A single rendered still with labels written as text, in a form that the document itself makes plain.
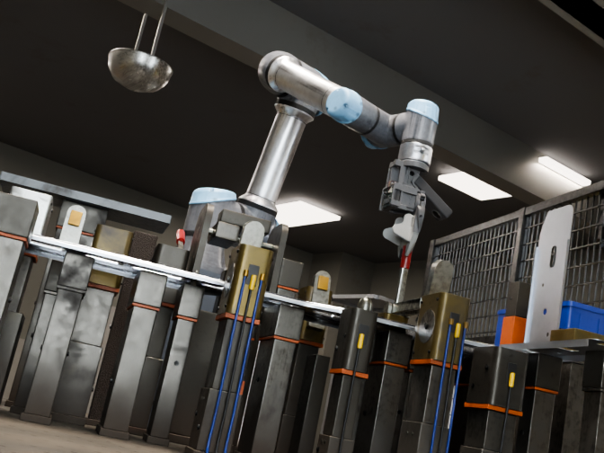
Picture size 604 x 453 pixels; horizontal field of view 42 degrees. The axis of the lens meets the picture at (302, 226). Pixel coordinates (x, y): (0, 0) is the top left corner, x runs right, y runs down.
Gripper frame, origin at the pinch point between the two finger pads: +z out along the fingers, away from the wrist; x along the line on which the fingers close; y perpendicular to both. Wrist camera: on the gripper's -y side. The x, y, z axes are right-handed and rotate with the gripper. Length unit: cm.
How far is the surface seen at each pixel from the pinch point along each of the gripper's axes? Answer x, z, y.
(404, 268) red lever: 0.6, 3.9, 0.3
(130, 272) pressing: 5, 20, 58
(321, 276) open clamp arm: -0.6, 10.1, 18.2
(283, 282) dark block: -4.0, 12.8, 25.3
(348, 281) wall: -914, -169, -293
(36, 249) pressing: 5, 20, 76
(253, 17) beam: -287, -192, 10
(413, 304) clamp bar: 12.5, 13.4, 1.7
